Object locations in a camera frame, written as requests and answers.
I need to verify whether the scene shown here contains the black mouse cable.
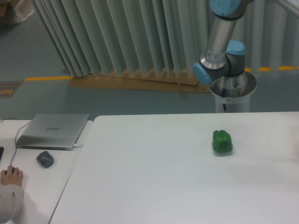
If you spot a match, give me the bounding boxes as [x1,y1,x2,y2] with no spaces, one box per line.
[0,118,33,168]

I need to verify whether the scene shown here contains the cardboard boxes in corner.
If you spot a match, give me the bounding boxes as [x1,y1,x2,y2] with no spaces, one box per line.
[0,0,35,25]

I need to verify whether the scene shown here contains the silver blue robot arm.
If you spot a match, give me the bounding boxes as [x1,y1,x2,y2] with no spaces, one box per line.
[193,0,299,85]

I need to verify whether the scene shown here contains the person's hand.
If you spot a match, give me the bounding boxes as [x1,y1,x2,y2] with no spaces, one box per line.
[0,165,23,187]

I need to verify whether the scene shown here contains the black keyboard edge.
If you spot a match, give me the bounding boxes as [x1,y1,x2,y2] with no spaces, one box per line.
[0,147,4,161]

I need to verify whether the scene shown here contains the silver closed laptop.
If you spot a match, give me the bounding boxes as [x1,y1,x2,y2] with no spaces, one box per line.
[16,113,89,150]

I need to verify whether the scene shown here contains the brown cardboard sheet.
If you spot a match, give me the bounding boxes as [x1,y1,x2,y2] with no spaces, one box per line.
[68,68,210,97]

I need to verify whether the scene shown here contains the pale green folding curtain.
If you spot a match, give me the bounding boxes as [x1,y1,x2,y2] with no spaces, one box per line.
[32,0,299,77]

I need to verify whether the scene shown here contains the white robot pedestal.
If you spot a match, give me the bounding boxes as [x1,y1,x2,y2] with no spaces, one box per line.
[209,71,257,113]

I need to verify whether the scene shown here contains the green bell pepper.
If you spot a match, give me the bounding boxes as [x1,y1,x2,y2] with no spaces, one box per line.
[212,130,233,154]

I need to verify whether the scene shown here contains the grey sleeved forearm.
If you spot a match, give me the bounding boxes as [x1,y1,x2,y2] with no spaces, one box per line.
[0,184,24,224]

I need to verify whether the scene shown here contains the brown floor warning sticker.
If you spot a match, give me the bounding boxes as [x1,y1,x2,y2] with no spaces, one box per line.
[0,81,23,98]

